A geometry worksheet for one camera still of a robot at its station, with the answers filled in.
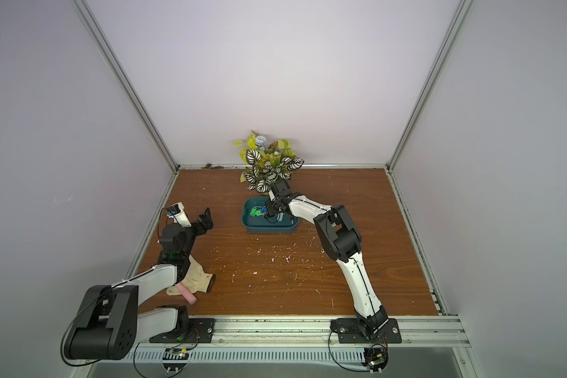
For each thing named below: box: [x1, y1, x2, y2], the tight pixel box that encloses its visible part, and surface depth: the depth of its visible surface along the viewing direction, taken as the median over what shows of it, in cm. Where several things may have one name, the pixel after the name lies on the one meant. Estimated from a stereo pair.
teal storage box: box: [241, 196, 300, 234], surface depth 100 cm
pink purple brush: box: [174, 281, 198, 305], surface depth 81 cm
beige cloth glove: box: [166, 254, 216, 296], surface depth 85 cm
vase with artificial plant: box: [233, 129, 305, 195], surface depth 91 cm
